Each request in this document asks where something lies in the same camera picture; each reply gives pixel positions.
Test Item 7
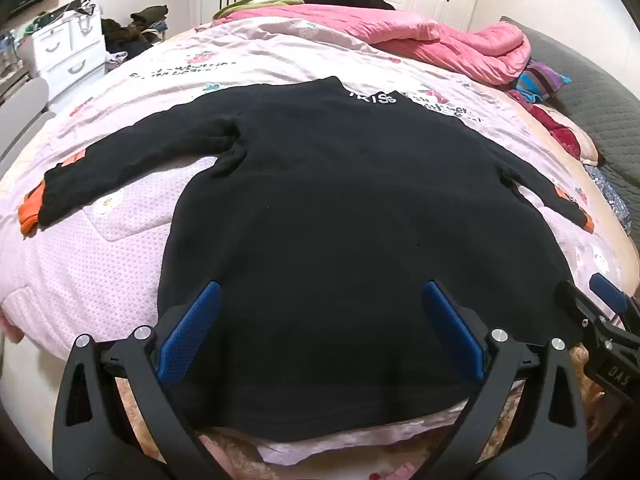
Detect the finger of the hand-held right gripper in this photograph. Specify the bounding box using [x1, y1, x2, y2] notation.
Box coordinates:
[589, 274, 640, 322]
[556, 280, 601, 333]

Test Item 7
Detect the blue patterned cloth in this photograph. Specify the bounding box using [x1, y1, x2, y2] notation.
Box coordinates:
[585, 165, 632, 233]

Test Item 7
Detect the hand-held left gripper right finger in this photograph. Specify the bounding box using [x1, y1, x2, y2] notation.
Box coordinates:
[421, 280, 590, 480]

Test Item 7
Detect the pink strawberry print bed sheet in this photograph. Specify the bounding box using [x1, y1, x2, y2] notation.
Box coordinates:
[0, 15, 640, 480]

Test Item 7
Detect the white drawer cabinet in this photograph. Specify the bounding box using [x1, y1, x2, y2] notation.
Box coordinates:
[30, 2, 107, 101]

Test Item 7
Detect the grey quilted headboard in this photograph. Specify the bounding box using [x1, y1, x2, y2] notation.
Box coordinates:
[500, 16, 640, 233]

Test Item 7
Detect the grey chair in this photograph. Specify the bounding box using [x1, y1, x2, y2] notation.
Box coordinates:
[0, 77, 56, 176]

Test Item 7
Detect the green cloth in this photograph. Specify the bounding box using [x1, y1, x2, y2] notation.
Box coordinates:
[215, 0, 306, 21]

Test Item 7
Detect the colourful striped cloth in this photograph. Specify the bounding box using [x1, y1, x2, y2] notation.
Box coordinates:
[515, 60, 571, 103]

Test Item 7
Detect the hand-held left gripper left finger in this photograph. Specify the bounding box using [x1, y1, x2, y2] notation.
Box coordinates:
[51, 281, 223, 480]

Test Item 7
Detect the black sweater with orange cuffs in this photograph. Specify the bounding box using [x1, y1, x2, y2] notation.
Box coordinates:
[19, 76, 593, 443]

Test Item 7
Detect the red cloth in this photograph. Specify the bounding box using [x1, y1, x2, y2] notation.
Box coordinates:
[530, 102, 586, 161]

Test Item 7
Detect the pile of dark clothes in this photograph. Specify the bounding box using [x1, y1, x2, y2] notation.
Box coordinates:
[100, 5, 171, 58]

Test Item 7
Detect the pink quilt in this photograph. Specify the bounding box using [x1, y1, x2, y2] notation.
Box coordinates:
[212, 4, 532, 92]

